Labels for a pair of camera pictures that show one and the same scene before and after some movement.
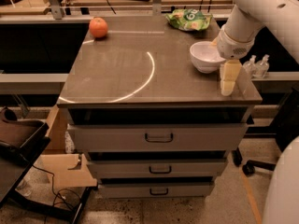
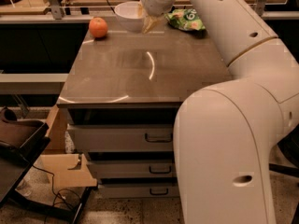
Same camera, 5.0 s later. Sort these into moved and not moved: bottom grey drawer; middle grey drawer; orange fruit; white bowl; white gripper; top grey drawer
Moved: white bowl; white gripper
Not moved: bottom grey drawer; orange fruit; middle grey drawer; top grey drawer
